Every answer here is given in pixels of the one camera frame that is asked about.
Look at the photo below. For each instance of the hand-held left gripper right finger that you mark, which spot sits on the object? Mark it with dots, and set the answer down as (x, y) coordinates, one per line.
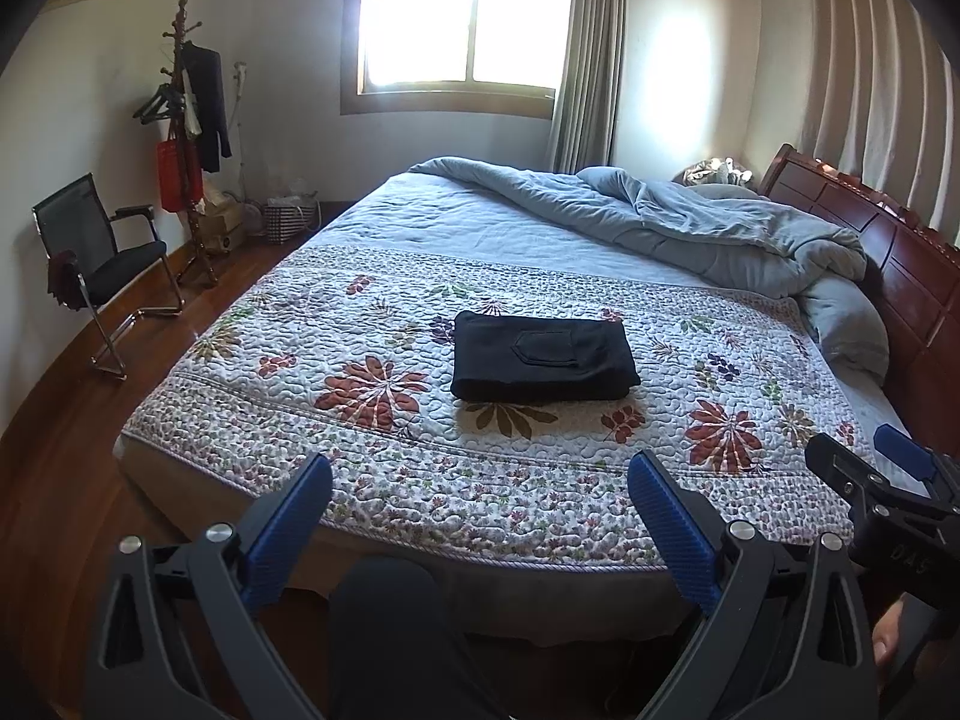
(671, 532)

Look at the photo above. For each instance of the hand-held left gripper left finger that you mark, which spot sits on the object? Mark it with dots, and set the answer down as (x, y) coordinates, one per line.
(289, 532)

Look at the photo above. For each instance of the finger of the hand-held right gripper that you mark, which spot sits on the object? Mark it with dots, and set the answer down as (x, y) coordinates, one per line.
(904, 451)
(829, 459)

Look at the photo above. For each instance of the black pants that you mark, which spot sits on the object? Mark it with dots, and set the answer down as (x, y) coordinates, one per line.
(540, 356)

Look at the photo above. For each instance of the person's right hand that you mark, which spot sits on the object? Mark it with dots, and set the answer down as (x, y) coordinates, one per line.
(891, 641)

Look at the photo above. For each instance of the grey-blue pillow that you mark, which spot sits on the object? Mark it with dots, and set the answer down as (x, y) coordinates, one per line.
(847, 322)

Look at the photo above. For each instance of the person's leg in dark trousers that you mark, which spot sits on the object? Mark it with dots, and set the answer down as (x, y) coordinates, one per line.
(405, 645)

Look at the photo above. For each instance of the wooden headboard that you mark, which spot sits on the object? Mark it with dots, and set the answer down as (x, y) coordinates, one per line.
(915, 277)

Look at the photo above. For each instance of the floral quilted bedspread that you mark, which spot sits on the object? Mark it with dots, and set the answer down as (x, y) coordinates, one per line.
(300, 330)

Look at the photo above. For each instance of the grey-blue duvet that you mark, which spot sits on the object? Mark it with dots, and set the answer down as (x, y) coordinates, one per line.
(675, 217)

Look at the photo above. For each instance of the grey stuffed toy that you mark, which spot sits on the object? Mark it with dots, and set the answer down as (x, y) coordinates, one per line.
(716, 171)

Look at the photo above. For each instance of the cardboard box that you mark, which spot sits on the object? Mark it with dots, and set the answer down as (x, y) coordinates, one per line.
(221, 229)

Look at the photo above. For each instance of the checkered storage basket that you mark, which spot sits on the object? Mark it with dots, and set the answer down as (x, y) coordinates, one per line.
(289, 221)

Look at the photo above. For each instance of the black mesh office chair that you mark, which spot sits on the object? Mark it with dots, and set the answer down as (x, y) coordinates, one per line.
(112, 262)

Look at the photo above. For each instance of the dark red cloth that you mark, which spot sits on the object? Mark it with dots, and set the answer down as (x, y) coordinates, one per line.
(61, 283)

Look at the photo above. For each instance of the wooden coat rack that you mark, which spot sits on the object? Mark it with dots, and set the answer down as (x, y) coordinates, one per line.
(180, 187)

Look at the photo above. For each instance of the red bag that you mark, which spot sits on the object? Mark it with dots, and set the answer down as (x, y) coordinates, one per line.
(178, 172)

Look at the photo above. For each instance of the beige striped curtain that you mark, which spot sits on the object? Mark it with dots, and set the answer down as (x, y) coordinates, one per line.
(862, 75)

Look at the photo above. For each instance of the dark hanging jacket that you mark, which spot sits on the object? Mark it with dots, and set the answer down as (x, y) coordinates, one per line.
(210, 105)

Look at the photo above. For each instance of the black clothes hangers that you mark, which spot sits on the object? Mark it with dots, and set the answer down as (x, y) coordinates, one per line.
(159, 101)

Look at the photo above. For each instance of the grey curtain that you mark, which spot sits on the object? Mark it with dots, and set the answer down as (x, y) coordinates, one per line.
(592, 52)

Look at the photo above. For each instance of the window with wooden frame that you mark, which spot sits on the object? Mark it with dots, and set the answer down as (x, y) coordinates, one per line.
(450, 22)

